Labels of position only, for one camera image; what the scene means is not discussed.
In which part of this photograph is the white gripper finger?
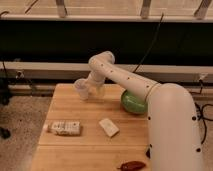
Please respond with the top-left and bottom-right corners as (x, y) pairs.
(95, 85), (105, 98)

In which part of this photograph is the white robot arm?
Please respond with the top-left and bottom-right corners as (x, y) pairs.
(88, 51), (205, 171)

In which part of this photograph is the green bowl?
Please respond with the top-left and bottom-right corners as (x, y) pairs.
(121, 90), (147, 115)

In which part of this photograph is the white printed carton box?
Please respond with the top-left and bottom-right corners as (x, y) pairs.
(43, 121), (81, 136)

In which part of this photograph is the black smartphone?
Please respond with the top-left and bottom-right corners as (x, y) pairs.
(146, 148), (151, 159)

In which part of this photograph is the dried red chili pepper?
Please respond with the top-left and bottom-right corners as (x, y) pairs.
(119, 161), (146, 171)

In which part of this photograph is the black hanging cable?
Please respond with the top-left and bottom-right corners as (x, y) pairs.
(132, 12), (165, 74)

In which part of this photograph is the black floor cable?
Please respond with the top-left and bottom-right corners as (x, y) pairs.
(194, 102), (213, 145)

